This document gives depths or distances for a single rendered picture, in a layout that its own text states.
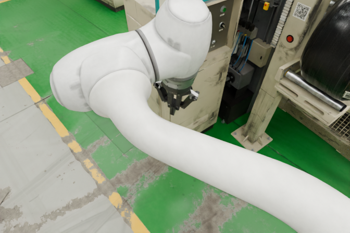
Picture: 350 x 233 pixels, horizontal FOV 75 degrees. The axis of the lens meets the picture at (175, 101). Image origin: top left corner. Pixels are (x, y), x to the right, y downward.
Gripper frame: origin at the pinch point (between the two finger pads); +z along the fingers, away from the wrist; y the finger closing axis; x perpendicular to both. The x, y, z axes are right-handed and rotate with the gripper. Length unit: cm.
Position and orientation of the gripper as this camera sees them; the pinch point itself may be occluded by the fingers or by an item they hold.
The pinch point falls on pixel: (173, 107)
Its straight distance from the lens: 73.6
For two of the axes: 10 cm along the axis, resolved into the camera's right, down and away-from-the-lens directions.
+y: 9.4, 3.3, -0.9
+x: 3.3, -8.5, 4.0
